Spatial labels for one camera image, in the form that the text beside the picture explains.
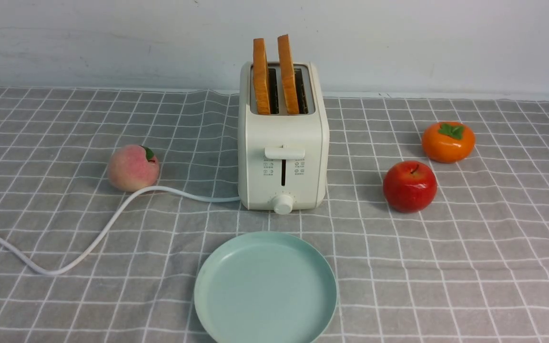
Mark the white two-slot toaster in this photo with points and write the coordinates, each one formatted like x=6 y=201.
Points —
x=282 y=158

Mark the grey checked tablecloth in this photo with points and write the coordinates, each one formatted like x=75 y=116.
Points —
x=472 y=267

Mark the toast slice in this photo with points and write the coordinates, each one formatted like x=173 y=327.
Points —
x=287 y=74
x=261 y=77

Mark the red apple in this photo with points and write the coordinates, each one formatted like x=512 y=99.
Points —
x=409 y=186

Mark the light green round plate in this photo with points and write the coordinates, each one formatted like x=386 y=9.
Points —
x=265 y=287

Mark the orange persimmon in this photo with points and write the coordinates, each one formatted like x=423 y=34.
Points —
x=448 y=142

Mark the pink peach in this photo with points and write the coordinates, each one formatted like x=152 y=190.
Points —
x=133 y=167

